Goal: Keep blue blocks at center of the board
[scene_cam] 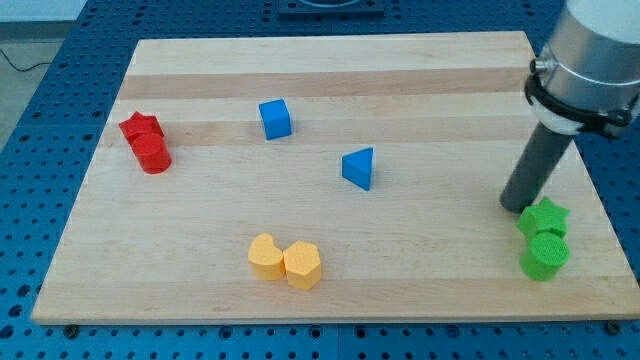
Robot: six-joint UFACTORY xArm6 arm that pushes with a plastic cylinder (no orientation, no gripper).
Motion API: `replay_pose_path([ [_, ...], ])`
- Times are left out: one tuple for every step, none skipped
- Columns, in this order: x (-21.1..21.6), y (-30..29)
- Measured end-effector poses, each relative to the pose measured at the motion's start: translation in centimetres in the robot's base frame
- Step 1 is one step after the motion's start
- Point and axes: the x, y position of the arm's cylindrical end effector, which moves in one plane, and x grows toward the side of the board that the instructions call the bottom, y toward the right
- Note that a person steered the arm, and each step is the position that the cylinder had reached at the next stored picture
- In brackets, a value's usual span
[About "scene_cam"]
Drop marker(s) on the yellow hexagon block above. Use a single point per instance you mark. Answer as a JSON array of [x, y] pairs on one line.
[[303, 265]]

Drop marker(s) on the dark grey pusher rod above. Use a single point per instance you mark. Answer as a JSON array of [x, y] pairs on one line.
[[543, 151]]

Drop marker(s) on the blue cube block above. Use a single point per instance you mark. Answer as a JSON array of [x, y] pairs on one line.
[[276, 119]]

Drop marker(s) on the wooden board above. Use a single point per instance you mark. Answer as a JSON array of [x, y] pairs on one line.
[[429, 242]]

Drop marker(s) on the yellow crescent block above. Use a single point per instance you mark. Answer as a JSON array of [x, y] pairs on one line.
[[265, 258]]

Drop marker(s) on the red star block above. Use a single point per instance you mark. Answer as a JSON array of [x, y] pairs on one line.
[[138, 125]]

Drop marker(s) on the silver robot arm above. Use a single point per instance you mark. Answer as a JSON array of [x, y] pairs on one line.
[[586, 76]]

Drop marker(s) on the red cylinder block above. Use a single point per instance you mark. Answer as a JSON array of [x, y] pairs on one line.
[[152, 153]]

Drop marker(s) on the green cylinder block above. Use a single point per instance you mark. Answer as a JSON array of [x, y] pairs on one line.
[[545, 254]]

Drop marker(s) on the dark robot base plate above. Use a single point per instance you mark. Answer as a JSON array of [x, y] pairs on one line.
[[298, 8]]

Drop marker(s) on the blue triangle block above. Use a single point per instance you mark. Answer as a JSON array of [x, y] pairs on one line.
[[357, 167]]

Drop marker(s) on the green star block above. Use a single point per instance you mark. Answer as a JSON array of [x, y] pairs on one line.
[[546, 216]]

